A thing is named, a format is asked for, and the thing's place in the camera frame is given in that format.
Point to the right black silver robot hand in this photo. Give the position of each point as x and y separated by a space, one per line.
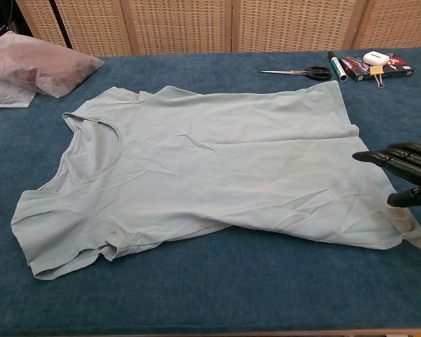
407 161

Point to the light green t-shirt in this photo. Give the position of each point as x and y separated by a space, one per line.
214 158

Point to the frosted bag with red garment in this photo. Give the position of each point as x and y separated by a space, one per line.
38 63

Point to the dark flat card box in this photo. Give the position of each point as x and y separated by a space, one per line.
396 69

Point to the yellow binder clip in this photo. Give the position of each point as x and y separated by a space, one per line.
375 71

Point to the white earbud case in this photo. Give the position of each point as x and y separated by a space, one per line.
374 58

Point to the green white marker pen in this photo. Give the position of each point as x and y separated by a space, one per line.
337 66

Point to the blue carpet table cover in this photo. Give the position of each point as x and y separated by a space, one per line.
231 281

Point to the woven wooden folding screen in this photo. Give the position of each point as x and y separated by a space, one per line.
179 24

